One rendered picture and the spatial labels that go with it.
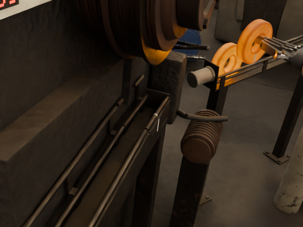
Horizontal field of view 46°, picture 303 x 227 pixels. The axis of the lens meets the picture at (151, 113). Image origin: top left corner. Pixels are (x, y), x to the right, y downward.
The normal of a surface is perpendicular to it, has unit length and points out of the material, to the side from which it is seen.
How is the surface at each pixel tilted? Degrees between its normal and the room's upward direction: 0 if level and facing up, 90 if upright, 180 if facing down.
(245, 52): 93
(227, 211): 0
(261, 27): 93
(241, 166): 0
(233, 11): 90
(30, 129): 0
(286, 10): 90
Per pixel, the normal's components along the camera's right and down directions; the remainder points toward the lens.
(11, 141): 0.11, -0.85
